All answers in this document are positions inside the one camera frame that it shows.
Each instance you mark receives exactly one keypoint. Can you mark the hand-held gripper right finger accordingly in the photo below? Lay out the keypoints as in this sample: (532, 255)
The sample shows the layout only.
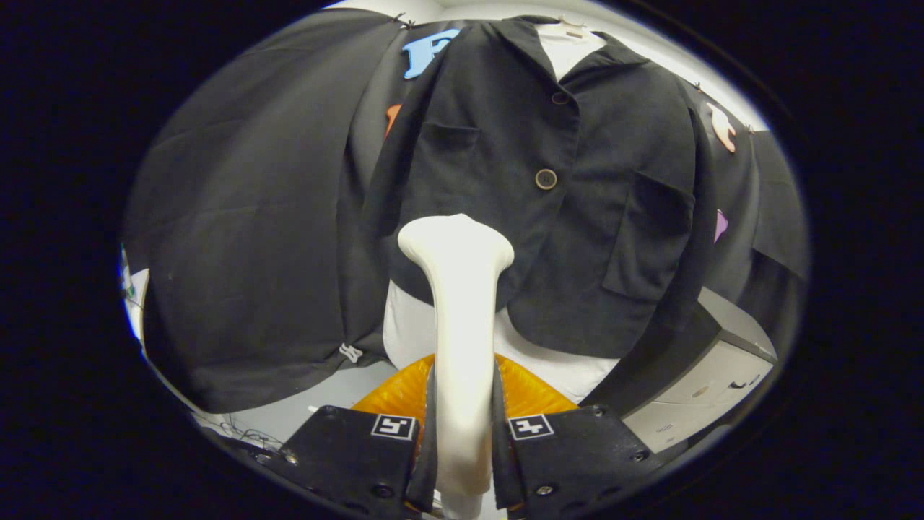
(577, 455)

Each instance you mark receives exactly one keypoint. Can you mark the grey cabinet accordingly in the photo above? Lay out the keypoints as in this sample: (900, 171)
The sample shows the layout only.
(707, 375)

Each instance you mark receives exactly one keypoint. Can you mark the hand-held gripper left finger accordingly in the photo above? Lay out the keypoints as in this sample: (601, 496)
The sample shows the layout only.
(346, 455)

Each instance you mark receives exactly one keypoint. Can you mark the white garment steamer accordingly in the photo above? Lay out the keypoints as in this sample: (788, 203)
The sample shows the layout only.
(462, 325)

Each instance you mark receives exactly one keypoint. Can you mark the black jacket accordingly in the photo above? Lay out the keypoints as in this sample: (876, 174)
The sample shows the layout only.
(491, 159)

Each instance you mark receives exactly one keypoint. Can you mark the white mannequin torso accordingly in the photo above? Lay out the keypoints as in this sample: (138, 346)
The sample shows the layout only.
(411, 332)

